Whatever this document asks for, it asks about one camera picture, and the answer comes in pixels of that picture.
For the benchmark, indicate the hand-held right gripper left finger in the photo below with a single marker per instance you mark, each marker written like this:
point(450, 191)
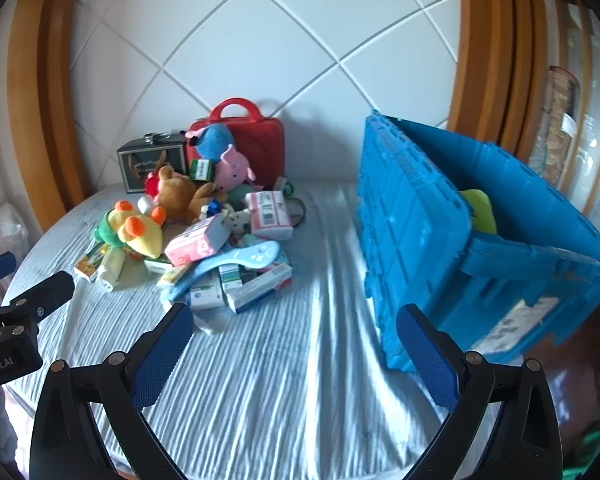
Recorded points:
point(160, 355)

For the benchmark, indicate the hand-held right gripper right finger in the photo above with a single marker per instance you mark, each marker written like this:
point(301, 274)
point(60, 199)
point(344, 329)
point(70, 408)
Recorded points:
point(430, 360)

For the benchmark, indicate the yellow green tissue packet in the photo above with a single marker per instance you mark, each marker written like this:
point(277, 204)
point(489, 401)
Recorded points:
point(111, 267)

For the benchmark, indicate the green yellow plush duck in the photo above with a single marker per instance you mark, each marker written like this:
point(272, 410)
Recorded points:
point(140, 235)

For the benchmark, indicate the pink tissue packet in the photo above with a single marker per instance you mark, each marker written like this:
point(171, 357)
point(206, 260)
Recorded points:
point(195, 245)
point(270, 210)

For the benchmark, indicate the long white medicine box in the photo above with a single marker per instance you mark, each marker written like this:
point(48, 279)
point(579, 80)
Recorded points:
point(260, 287)

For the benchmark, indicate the blue plastic crate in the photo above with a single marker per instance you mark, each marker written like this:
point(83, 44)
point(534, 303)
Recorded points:
point(415, 210)

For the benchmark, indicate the white bear plush orange dress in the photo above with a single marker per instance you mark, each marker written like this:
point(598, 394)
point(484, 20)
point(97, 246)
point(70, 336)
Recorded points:
point(239, 222)

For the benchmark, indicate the white orange medicine box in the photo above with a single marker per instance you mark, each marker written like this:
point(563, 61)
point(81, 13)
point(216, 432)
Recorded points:
point(87, 262)

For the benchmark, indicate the clear plastic bag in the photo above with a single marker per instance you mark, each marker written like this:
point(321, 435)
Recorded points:
point(7, 220)

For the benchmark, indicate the white green medicine box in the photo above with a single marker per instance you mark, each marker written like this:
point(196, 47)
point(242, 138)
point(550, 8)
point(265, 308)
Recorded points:
point(207, 296)
point(230, 277)

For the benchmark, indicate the yellow green flat box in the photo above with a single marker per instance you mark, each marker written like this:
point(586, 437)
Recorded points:
point(175, 275)

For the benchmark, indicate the small white box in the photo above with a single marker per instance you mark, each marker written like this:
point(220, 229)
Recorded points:
point(157, 264)

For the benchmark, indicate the light blue plastic toy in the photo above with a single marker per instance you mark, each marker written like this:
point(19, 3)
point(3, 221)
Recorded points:
point(250, 255)

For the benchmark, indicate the white bear plush blue dress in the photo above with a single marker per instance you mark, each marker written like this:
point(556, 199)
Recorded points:
point(214, 208)

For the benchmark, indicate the dark grey box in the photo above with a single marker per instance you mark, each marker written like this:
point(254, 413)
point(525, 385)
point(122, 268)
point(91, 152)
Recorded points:
point(147, 165)

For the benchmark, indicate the lime green soft object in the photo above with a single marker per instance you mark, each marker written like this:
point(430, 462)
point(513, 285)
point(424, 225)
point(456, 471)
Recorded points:
point(482, 210)

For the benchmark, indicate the brown bear plush toy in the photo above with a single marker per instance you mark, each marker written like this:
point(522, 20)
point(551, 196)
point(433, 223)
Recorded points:
point(177, 195)

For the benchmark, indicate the small green box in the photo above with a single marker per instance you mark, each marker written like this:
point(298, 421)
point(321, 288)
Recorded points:
point(201, 170)

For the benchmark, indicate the pink pig plush toy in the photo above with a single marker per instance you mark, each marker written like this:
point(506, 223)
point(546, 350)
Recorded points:
point(232, 167)

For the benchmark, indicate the small green black toy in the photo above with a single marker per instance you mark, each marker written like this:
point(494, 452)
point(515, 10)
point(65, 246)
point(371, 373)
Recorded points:
point(287, 186)

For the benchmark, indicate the blue pink plush toy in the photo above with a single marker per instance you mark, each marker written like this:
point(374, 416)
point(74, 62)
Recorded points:
point(215, 142)

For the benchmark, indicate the red carry case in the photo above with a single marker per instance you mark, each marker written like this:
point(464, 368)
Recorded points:
point(260, 145)

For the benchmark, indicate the glass door with wooden slats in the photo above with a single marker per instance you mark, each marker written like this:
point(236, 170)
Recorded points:
point(595, 110)

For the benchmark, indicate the wooden door frame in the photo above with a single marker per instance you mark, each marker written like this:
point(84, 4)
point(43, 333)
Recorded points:
point(45, 110)
point(485, 60)

